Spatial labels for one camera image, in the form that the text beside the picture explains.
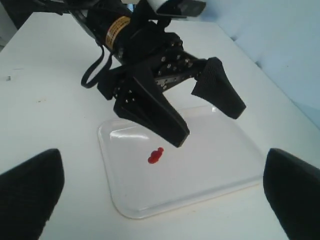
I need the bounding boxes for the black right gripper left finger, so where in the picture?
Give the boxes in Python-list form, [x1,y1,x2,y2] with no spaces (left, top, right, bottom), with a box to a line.
[0,148,65,240]

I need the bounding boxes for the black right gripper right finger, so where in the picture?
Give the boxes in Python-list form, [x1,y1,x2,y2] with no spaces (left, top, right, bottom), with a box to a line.
[263,148,320,240]

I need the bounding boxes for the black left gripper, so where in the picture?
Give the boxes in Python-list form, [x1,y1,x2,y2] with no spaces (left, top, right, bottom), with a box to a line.
[96,19,246,148]

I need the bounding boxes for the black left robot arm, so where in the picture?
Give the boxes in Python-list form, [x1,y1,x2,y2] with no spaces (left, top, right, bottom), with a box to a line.
[13,0,246,147]

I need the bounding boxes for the red ketchup blob on tray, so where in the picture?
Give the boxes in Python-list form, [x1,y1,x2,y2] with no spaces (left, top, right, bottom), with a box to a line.
[147,147,164,164]

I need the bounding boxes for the white rectangular plastic tray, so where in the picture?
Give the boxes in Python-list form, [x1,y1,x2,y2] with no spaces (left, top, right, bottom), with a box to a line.
[98,106,265,219]

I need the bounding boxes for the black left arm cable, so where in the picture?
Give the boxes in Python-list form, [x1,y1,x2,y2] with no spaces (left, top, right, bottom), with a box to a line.
[80,37,113,90]

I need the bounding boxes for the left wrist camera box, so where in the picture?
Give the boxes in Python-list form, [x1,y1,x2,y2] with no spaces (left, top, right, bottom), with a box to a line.
[121,0,207,18]

